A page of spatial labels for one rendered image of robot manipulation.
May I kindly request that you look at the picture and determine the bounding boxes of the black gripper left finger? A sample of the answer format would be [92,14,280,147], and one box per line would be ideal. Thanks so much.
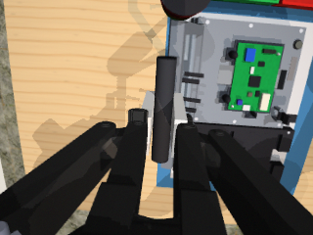
[0,91,155,235]

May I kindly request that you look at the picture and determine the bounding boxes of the green bin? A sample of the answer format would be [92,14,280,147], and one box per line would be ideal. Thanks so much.
[211,0,279,6]

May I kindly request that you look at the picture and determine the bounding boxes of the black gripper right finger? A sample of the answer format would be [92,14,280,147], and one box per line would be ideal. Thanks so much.
[171,93,313,235]

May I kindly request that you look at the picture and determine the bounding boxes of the green circuit board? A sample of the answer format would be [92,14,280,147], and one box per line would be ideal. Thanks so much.
[228,43,283,113]

